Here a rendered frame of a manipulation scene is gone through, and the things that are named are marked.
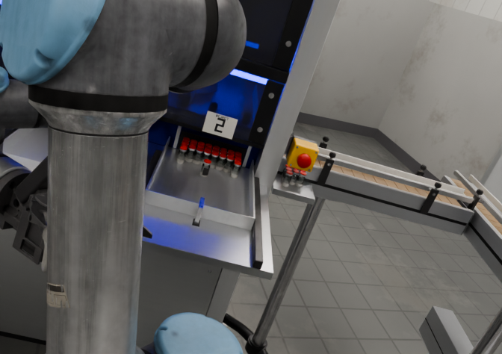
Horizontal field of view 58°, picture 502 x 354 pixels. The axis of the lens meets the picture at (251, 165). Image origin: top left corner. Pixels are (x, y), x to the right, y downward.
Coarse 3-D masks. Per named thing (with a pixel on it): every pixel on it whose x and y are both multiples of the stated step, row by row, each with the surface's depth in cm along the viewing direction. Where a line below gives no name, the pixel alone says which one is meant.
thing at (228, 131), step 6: (210, 114) 123; (216, 114) 123; (210, 120) 124; (216, 120) 124; (228, 120) 124; (234, 120) 124; (204, 126) 124; (210, 126) 124; (228, 126) 124; (234, 126) 124; (210, 132) 125; (216, 132) 125; (222, 132) 125; (228, 132) 125
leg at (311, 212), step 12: (312, 216) 153; (300, 228) 156; (312, 228) 156; (300, 240) 157; (288, 252) 161; (300, 252) 160; (288, 264) 162; (288, 276) 164; (276, 288) 167; (276, 300) 168; (264, 312) 172; (276, 312) 172; (264, 324) 173; (264, 336) 176
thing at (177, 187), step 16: (160, 160) 118; (160, 176) 118; (176, 176) 120; (192, 176) 123; (208, 176) 126; (224, 176) 129; (240, 176) 132; (160, 192) 111; (176, 192) 113; (192, 192) 115; (208, 192) 118; (224, 192) 120; (240, 192) 123; (176, 208) 105; (192, 208) 105; (208, 208) 105; (224, 208) 113; (240, 208) 115; (240, 224) 107
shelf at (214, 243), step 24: (264, 192) 128; (144, 216) 100; (168, 216) 103; (192, 216) 106; (264, 216) 116; (144, 240) 92; (168, 240) 95; (192, 240) 97; (216, 240) 100; (240, 240) 103; (264, 240) 106; (216, 264) 95; (240, 264) 95; (264, 264) 97
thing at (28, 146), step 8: (24, 128) 113; (32, 128) 119; (40, 128) 121; (8, 136) 106; (16, 136) 110; (24, 136) 115; (32, 136) 116; (40, 136) 118; (8, 144) 106; (16, 144) 110; (24, 144) 111; (32, 144) 113; (40, 144) 114; (8, 152) 106; (16, 152) 107; (24, 152) 108; (32, 152) 109; (40, 152) 110; (16, 160) 100; (24, 160) 100; (32, 160) 100; (40, 160) 107; (32, 168) 101
